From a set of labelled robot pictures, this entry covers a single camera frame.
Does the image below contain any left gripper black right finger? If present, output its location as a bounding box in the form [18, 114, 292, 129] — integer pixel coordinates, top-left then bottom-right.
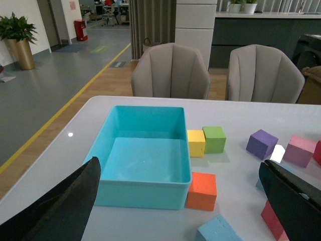
[259, 160, 320, 240]

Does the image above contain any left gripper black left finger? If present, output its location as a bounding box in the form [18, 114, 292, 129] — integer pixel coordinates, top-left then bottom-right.
[1, 157, 101, 240]

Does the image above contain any red foam block near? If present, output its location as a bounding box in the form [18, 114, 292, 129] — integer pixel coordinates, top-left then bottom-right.
[261, 200, 289, 241]

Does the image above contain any dark red foam block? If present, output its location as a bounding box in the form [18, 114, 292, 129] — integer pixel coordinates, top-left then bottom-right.
[312, 140, 321, 166]

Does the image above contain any pink foam block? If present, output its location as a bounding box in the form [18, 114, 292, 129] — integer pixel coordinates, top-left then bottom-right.
[283, 135, 316, 168]

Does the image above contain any purple foam block far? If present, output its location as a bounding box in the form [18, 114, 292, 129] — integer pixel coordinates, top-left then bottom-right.
[246, 130, 278, 160]

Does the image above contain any orange foam block left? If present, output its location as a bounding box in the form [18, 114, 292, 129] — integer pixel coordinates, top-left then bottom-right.
[186, 172, 217, 211]

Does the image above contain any teal plastic bin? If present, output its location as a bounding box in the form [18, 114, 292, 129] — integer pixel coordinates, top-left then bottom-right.
[87, 105, 192, 210]

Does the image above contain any green foam block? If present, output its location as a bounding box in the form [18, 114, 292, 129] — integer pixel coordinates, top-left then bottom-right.
[203, 126, 226, 154]

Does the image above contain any yellow foam block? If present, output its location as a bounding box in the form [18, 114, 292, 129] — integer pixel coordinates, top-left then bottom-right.
[187, 130, 206, 157]

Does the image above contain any grey chair right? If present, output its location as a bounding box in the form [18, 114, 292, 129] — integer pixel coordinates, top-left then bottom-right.
[225, 44, 305, 103]

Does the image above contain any grey chair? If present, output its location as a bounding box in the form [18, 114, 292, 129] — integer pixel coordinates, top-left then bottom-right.
[131, 43, 211, 99]
[225, 44, 305, 103]

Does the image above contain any black appliance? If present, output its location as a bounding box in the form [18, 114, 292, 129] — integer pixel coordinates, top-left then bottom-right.
[292, 34, 320, 71]

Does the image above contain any dark counter cabinet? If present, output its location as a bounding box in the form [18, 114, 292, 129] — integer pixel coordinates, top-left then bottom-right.
[209, 13, 320, 68]

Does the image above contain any grey chair left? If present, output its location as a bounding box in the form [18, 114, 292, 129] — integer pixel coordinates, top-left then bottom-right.
[131, 43, 211, 99]

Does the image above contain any potted plant gold pot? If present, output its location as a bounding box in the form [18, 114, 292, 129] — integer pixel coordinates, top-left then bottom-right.
[1, 12, 37, 70]

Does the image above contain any woven basket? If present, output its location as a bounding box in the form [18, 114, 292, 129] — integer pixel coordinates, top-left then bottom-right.
[142, 37, 163, 53]

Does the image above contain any red bin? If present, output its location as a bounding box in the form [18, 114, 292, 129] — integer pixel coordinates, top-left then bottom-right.
[74, 20, 88, 41]

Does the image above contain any white cabinet column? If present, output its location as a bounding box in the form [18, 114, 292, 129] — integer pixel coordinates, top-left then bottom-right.
[175, 0, 217, 67]

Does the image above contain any grey curtain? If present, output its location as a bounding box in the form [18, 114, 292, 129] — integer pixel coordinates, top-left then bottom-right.
[129, 1, 177, 60]

